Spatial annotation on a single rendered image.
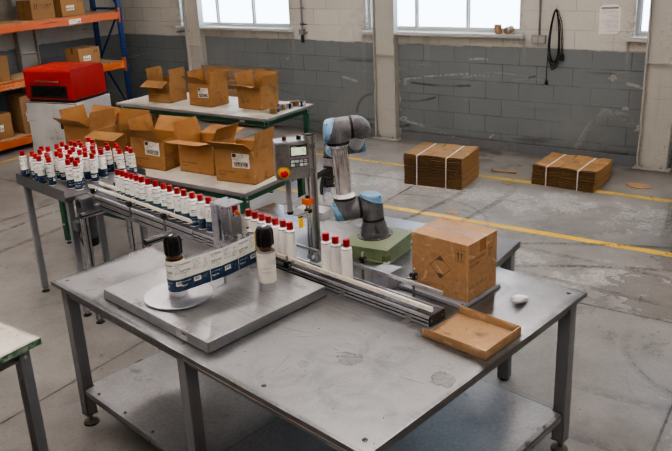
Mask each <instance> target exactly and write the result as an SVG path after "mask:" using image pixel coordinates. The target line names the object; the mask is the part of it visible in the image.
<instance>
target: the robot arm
mask: <svg viewBox="0 0 672 451"><path fill-rule="evenodd" d="M370 130H371V128H370V124H369V122H368V121H367V120H366V119H365V118H363V117H361V116H357V115H350V116H344V117H337V118H330V119H326V120H324V122H323V141H324V154H323V165H324V166H323V168H326V169H323V170H321V171H320V172H318V173H317V180H318V179H320V178H321V177H322V178H321V182H320V194H321V198H322V201H323V203H325V198H331V197H333V199H334V200H331V205H332V209H333V212H334V216H335V218H336V220H337V221H346V220H353V219H359V218H362V221H363V222H362V226H361V231H360V233H361V236H362V237H363V238H366V239H378V238H382V237H385V236H387V235H388V234H389V228H388V226H387V224H386V221H385V218H384V207H383V198H382V195H381V194H380V193H379V192H376V191H363V192H360V194H359V196H356V194H355V193H354V192H353V191H352V185H351V176H350V167H349V159H348V154H354V153H361V152H365V151H366V143H365V138H366V137H367V136H368V135H369V133H370ZM349 139H350V140H349ZM324 187H325V188H324ZM331 187H335V191H336V193H335V194H334V193H332V192H331Z"/></svg>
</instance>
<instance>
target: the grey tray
mask: <svg viewBox="0 0 672 451"><path fill-rule="evenodd" d="M303 198H305V195H303V196H301V197H299V198H297V199H295V200H293V211H294V213H293V214H292V216H297V215H298V214H300V213H303V212H305V211H304V209H305V208H306V206H305V205H303V204H302V199H303ZM318 198H319V217H320V221H322V222H324V221H326V220H328V219H329V218H331V217H333V216H334V212H333V209H332V205H331V200H333V199H328V198H325V203H323V201H322V198H321V197H318ZM297 217H298V216H297Z"/></svg>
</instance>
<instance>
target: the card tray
mask: <svg viewBox="0 0 672 451"><path fill-rule="evenodd" d="M422 332H423V336H424V337H426V338H429V339H431V340H434V341H437V342H439V343H442V344H444V345H447V346H449V347H452V348H455V349H457V350H460V351H462V352H465V353H467V354H470V355H473V356H475V357H478V358H480V359H483V360H487V359H488V358H490V357H491V356H492V355H494V354H495V353H496V352H498V351H499V350H500V349H502V348H503V347H505V346H506V345H507V344H509V343H510V342H511V341H513V340H514V339H516V338H517V337H518V336H520V335H521V325H518V324H515V323H512V322H509V321H506V320H503V319H500V318H497V317H494V316H491V315H488V314H485V313H482V312H479V311H476V310H473V309H470V308H467V307H464V306H462V305H459V313H457V314H456V315H454V316H453V317H451V318H449V319H448V320H446V321H445V322H443V323H441V324H440V325H438V326H437V327H435V328H433V329H432V330H429V329H427V328H424V327H422Z"/></svg>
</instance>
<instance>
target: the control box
mask: <svg viewBox="0 0 672 451"><path fill-rule="evenodd" d="M281 140H282V138H277V139H272V144H273V158H274V172H275V177H276V179H277V181H281V180H291V179H301V178H310V159H309V142H308V140H306V139H303V138H302V136H301V140H298V141H297V140H296V137H288V138H286V140H287V141H286V142H282V141H281ZM301 144H307V155H306V156H295V157H290V145H301ZM304 158H308V165H309V166H303V167H292V168H291V167H290V160H293V159H304ZM283 170H286V171H287V172H288V177H286V178H282V177H281V175H280V173H281V171H283Z"/></svg>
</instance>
